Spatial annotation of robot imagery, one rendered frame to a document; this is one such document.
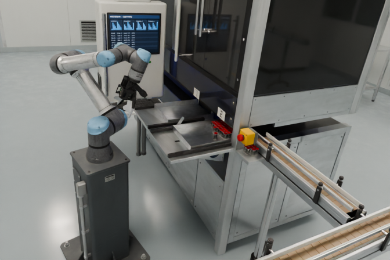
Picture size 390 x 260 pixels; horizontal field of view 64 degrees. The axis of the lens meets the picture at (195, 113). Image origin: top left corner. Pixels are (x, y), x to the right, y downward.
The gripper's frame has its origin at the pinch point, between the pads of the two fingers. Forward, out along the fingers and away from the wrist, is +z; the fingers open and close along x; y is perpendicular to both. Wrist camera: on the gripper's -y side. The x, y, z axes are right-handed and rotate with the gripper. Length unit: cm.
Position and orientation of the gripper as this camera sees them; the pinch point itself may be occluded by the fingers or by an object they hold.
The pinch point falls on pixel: (123, 112)
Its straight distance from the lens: 174.3
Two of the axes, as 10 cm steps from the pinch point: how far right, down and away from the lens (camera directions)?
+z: -4.2, 8.7, 2.7
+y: -7.1, -1.4, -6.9
